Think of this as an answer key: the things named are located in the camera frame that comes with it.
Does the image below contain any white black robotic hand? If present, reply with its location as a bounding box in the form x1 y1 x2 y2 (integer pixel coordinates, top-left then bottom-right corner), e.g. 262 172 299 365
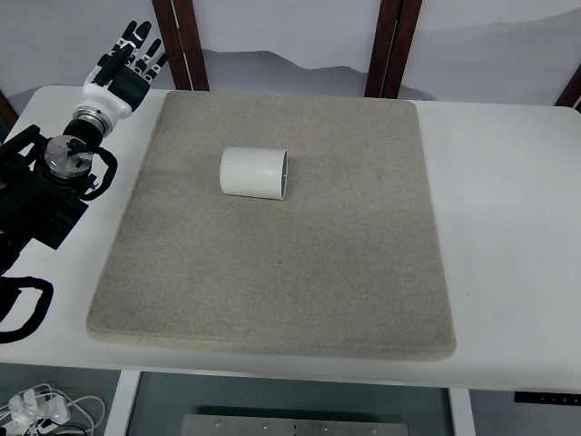
74 20 168 124

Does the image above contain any white ribbed cup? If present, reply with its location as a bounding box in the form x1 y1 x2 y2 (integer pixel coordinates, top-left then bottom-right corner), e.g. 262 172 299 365
219 147 288 201

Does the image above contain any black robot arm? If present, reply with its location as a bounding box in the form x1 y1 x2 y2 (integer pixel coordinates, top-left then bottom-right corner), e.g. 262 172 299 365
1 21 168 272

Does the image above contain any beige felt mat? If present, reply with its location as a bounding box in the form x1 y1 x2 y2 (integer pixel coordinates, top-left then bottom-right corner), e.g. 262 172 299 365
87 91 456 360

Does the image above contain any black control panel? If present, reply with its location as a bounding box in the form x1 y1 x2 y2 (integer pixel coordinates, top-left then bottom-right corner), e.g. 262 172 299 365
514 391 581 406

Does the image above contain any left brown wooden post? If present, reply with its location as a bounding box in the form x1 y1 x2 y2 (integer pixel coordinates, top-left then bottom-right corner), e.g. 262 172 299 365
152 0 210 91

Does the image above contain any brown wooden post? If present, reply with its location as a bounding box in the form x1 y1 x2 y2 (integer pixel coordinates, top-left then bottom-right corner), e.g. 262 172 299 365
364 0 422 99
152 0 210 91

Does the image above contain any black sleeved cable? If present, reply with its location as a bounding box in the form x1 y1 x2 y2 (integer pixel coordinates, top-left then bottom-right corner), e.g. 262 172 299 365
0 275 55 344

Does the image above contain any right brown wooden post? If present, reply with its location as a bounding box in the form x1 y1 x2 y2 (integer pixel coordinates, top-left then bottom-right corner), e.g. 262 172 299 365
364 0 422 99

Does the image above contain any white power adapter with cables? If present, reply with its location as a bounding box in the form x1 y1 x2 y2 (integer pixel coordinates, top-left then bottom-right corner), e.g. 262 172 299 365
1 383 107 435

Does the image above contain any white table leg frame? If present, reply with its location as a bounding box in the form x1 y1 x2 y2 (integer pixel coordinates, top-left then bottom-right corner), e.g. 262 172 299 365
103 371 142 436

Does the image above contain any far right brown post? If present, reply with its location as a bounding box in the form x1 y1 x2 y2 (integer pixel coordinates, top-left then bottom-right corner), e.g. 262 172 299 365
555 65 581 112

